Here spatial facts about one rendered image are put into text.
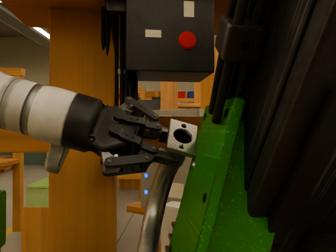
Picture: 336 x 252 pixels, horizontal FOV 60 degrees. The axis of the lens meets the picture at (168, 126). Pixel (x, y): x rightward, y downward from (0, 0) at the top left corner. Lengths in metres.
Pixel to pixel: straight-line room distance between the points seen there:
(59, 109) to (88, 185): 0.32
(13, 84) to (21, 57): 11.68
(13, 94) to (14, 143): 0.40
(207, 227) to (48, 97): 0.24
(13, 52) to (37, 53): 0.87
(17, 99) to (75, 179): 0.31
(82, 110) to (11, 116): 0.08
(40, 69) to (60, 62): 11.00
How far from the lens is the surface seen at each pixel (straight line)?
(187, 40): 0.57
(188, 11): 0.60
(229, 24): 0.26
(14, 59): 12.20
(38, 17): 0.78
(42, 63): 11.68
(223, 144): 0.29
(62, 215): 0.69
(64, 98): 0.39
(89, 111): 0.38
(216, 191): 0.29
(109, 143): 0.38
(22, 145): 0.78
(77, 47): 0.68
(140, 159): 0.37
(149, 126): 0.41
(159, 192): 0.46
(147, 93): 7.38
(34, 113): 0.39
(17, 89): 0.40
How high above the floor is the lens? 1.24
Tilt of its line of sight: 1 degrees up
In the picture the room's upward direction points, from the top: straight up
